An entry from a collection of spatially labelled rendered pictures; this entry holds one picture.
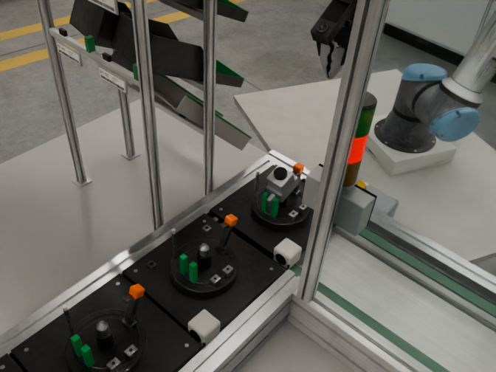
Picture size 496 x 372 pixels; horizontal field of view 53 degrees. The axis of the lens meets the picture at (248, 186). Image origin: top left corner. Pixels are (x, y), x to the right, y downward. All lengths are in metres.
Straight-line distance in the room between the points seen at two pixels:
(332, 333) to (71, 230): 0.68
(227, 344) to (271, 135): 0.82
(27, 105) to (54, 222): 2.18
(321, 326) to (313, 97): 0.99
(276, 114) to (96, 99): 1.93
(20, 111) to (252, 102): 1.99
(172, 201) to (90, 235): 0.23
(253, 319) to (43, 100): 2.73
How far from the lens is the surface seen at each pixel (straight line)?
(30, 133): 3.22
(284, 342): 1.10
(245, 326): 1.00
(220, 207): 1.18
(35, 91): 3.62
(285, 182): 1.09
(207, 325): 0.96
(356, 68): 0.69
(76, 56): 1.13
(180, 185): 1.41
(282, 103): 1.77
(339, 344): 1.06
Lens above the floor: 1.80
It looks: 42 degrees down
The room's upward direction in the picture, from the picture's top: 4 degrees clockwise
